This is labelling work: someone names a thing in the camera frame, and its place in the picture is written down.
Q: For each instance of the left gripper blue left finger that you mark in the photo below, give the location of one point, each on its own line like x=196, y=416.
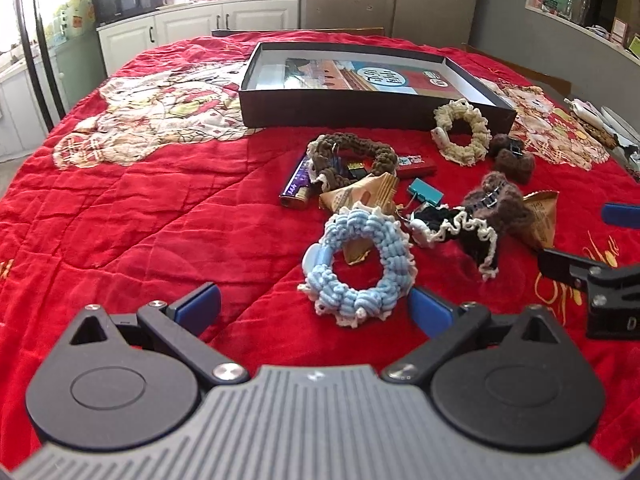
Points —
x=194, y=312

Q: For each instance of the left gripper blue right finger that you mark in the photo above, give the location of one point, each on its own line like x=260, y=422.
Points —
x=434, y=314

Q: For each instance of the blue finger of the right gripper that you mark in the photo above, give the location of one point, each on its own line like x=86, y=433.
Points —
x=566, y=268
x=623, y=215

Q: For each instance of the light blue crochet scrunchie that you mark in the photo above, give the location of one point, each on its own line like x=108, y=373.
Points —
x=360, y=268

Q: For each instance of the black white frilled scrunchie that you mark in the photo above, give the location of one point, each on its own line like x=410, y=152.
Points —
x=430, y=225

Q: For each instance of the brown fuzzy hair clip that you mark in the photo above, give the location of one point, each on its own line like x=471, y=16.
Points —
x=500, y=203

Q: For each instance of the brown knitted bow clip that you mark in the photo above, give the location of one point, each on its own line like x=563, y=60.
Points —
x=510, y=158

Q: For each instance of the teal binder clip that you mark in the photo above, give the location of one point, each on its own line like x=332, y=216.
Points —
x=424, y=193

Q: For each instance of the tan triangular snack packet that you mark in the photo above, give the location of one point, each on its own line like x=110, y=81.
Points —
x=371, y=191

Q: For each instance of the cream crochet scrunchie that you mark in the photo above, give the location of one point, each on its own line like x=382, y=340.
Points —
x=461, y=133

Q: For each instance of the dark brown crochet scrunchie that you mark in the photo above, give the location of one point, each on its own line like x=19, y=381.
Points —
x=336, y=160

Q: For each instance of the items on bedside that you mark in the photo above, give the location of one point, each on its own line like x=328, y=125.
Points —
x=618, y=138

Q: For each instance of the red quilted bedspread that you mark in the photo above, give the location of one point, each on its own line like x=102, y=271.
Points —
x=124, y=218

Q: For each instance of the black shallow cardboard box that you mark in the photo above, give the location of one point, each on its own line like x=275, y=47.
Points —
x=319, y=84

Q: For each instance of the white kitchen cabinets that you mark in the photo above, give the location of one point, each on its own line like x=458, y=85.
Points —
x=121, y=41

